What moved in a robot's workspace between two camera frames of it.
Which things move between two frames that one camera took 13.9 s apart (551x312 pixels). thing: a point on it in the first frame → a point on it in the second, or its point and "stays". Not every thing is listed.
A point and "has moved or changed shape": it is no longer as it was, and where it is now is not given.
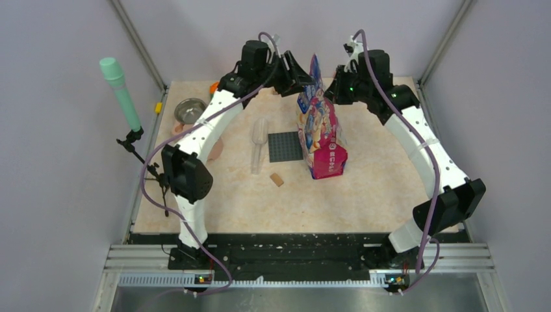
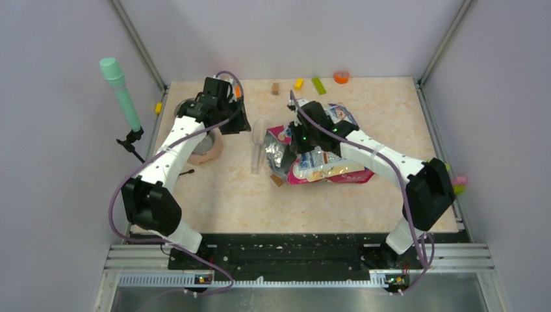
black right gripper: x=334 y=91 → x=295 y=146
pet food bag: x=321 y=142 has moved or changed shape
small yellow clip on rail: x=158 y=108 stays
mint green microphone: x=112 y=73 stays
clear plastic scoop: x=260 y=134 stays
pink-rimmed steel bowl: x=217 y=143 stays
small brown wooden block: x=277 y=179 stays
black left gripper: x=293 y=78 → x=240 y=123
